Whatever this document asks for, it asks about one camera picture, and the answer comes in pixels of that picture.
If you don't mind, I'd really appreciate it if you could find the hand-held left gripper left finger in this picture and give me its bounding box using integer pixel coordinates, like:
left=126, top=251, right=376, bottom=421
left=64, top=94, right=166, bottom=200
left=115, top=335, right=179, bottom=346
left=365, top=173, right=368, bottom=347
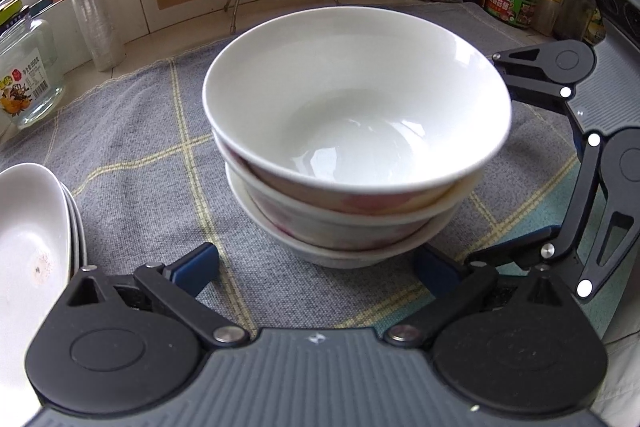
left=65, top=243, right=252, bottom=349

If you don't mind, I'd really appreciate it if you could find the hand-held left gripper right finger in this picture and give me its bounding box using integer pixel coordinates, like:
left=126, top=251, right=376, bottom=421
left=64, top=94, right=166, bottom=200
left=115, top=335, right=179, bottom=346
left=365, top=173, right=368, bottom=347
left=382, top=243, right=573, bottom=349

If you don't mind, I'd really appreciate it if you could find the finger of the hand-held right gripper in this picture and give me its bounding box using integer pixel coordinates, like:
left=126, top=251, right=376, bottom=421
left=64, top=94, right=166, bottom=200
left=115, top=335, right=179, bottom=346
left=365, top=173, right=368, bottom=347
left=465, top=132, right=640, bottom=304
left=492, top=41, right=576, bottom=120

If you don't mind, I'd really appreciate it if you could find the white pink-flower bowl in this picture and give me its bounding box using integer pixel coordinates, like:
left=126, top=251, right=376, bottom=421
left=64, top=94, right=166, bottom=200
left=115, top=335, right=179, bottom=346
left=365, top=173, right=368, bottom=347
left=225, top=162, right=468, bottom=269
left=212, top=132, right=483, bottom=239
left=202, top=6, right=513, bottom=208

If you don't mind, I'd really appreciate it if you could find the white flower-print plate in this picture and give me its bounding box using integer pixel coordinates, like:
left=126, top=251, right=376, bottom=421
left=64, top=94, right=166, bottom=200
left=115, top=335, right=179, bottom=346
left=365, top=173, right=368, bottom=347
left=0, top=163, right=72, bottom=350
left=59, top=181, right=82, bottom=275
left=67, top=197, right=90, bottom=270

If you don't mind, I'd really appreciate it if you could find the teal cloth mat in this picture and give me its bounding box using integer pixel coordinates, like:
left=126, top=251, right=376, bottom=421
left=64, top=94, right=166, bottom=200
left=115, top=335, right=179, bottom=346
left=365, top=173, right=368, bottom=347
left=492, top=177, right=582, bottom=279

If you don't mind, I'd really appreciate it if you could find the yellow-lidded jar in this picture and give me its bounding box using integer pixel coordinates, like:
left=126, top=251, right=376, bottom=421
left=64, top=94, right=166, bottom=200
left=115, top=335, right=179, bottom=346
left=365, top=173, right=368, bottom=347
left=535, top=0, right=566, bottom=36

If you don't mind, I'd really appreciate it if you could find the green-lidded jar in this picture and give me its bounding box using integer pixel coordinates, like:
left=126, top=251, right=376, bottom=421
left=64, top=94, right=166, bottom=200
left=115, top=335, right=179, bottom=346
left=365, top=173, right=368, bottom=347
left=487, top=0, right=542, bottom=30

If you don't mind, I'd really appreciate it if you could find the dark oil bottle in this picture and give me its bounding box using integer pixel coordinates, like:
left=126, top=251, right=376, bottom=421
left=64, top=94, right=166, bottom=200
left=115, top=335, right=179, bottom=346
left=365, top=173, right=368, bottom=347
left=555, top=0, right=601, bottom=42

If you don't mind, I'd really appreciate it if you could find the grey checked cloth mat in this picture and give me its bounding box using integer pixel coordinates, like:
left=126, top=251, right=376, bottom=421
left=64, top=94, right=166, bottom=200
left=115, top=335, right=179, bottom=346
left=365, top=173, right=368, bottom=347
left=0, top=2, right=596, bottom=333

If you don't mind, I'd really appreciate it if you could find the pale grey cloth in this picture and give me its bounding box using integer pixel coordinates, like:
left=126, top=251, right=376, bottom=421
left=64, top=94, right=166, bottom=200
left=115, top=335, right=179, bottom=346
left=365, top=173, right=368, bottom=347
left=592, top=337, right=640, bottom=427

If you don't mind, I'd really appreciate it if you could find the glass jar with green lid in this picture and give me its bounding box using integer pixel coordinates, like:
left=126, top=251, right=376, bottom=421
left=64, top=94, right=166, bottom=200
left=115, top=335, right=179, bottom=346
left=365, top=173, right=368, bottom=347
left=0, top=0, right=66, bottom=130

